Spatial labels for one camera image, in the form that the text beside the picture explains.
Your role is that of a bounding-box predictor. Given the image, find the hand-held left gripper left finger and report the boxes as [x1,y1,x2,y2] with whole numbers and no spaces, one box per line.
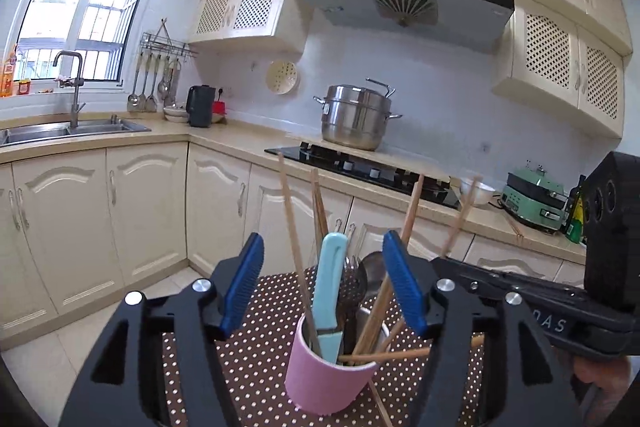
[59,232,266,427]

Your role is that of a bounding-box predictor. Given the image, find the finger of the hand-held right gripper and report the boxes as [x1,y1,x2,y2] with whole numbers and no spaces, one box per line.
[431,257,587,306]

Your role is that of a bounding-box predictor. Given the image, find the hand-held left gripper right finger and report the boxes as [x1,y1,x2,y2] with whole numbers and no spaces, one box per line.
[382,229,583,427]

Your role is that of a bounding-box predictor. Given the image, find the plain metal spoon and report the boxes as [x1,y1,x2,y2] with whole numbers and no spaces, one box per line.
[359,251,389,308]

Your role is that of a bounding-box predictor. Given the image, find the black handled slotted spoon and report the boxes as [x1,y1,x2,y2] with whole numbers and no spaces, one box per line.
[336,256,370,358]

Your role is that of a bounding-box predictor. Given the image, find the bundle of wooden chopsticks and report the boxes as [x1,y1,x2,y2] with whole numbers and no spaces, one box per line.
[277,152,486,427]

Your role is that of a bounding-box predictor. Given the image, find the light blue sheathed knife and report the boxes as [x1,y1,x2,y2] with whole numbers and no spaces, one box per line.
[311,232,349,365]

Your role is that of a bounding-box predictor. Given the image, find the single wooden chopstick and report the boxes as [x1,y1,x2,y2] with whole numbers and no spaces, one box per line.
[315,168,331,239]
[441,177,483,257]

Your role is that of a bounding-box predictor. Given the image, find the pink utensil holder cup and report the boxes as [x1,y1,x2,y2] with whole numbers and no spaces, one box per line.
[285,311,392,416]

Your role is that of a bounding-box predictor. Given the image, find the person's right hand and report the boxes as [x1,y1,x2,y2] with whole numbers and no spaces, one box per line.
[572,353,633,405]

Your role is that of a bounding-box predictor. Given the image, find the dark bottle yellow label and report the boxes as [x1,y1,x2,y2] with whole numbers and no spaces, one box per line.
[565,176,587,244]

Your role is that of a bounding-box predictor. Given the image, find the white bowl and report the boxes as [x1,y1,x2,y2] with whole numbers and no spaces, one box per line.
[460,179,497,208]

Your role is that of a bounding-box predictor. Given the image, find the green electric cooker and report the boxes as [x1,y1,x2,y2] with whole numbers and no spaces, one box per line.
[501,164,572,234]

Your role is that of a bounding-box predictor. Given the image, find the brown polka dot tablecloth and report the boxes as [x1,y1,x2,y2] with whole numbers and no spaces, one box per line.
[160,269,488,427]

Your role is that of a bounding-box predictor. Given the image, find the black gas stove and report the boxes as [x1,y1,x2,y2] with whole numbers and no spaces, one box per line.
[265,142,462,208]

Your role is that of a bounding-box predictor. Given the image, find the cream kitchen base cabinets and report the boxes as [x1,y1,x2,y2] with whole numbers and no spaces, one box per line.
[0,142,588,348]

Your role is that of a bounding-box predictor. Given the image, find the beige kitchen countertop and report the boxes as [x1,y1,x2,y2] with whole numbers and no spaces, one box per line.
[0,114,588,258]

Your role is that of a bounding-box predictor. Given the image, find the stainless steel steamer pot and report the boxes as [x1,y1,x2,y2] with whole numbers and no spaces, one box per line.
[313,78,404,152]

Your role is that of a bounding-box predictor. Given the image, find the black electric kettle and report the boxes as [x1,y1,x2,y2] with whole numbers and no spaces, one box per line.
[186,85,217,128]

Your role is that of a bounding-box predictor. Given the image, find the cream lattice door cabinet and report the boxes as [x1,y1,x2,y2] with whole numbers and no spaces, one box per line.
[492,0,632,138]
[189,0,307,54]

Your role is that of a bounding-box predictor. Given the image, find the metal spatula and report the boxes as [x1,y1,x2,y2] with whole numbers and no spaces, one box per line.
[147,54,159,108]
[138,54,150,110]

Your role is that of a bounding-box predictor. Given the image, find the round cream perforated plate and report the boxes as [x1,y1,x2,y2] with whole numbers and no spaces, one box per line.
[265,59,301,96]

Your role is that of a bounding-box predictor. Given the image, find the metal ladle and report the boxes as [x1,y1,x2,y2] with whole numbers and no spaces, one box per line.
[127,54,141,112]
[157,54,172,100]

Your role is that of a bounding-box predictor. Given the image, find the stainless steel sink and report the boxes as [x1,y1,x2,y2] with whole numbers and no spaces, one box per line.
[0,119,152,148]

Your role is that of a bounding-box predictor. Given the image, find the metal kitchen faucet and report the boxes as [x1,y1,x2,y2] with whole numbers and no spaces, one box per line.
[52,51,87,128]

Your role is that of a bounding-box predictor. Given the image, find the black range hood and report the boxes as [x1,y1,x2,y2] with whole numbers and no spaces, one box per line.
[291,0,516,56]

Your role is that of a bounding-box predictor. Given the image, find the orange bottle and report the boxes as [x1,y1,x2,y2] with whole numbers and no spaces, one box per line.
[0,44,19,98]

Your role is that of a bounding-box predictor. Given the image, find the wall mounted utensil rack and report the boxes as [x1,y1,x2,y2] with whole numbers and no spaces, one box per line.
[137,19,199,64]

